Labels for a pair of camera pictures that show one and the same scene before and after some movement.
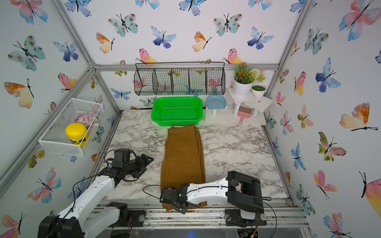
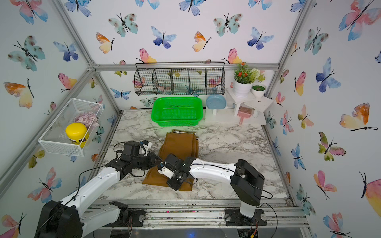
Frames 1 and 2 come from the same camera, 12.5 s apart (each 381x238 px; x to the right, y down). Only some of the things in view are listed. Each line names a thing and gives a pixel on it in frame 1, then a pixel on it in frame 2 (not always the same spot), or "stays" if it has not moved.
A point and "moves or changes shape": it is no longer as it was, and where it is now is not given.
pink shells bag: (90, 119) stays
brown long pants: (183, 162) moves or changes shape
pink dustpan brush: (244, 112) stays
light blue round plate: (216, 101) stays
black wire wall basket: (199, 78) stays
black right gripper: (175, 207) → (174, 187)
